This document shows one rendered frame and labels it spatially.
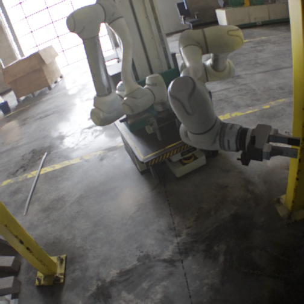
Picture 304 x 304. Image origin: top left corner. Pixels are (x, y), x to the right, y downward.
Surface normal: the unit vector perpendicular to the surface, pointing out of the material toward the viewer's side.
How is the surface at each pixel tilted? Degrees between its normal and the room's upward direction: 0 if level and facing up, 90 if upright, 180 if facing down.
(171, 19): 90
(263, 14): 90
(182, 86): 31
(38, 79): 90
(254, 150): 90
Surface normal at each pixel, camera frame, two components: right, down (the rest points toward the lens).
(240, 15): 0.12, 0.55
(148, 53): 0.37, 0.45
